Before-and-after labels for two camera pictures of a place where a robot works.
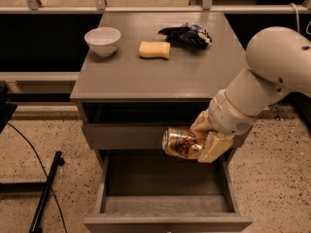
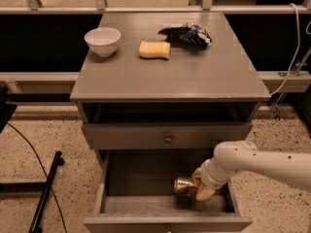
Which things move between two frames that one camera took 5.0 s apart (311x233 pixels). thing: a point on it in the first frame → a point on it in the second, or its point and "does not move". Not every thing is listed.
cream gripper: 228,115 → 208,176
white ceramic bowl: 103,40 does not move
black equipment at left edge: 7,109 does not move
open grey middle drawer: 145,190 does not move
